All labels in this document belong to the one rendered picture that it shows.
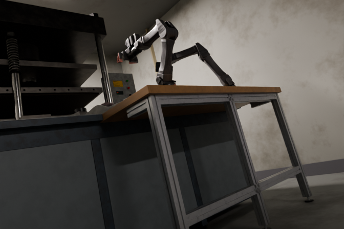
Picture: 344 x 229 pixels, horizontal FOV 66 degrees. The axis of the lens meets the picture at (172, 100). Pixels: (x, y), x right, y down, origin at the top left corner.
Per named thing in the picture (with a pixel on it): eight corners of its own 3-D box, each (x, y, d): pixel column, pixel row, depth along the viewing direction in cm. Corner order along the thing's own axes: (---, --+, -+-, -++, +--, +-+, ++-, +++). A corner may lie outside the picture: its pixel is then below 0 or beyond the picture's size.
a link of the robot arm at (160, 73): (155, 84, 153) (161, 26, 147) (164, 84, 157) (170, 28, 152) (162, 86, 148) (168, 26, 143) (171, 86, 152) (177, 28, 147)
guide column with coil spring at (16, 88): (33, 196, 185) (15, 31, 214) (24, 198, 181) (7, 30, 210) (31, 197, 189) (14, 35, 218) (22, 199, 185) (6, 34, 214)
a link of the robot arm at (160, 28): (133, 41, 166) (162, 14, 145) (145, 43, 172) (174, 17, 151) (137, 59, 164) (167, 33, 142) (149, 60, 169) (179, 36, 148)
